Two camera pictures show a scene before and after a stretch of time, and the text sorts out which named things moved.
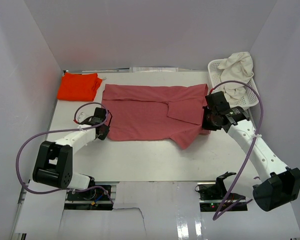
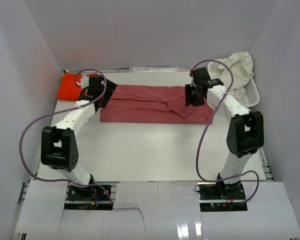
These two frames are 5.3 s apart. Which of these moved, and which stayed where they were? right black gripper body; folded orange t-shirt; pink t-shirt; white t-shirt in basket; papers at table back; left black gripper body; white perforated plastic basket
Moved: pink t-shirt; left black gripper body; right black gripper body
Stayed: papers at table back; folded orange t-shirt; white perforated plastic basket; white t-shirt in basket
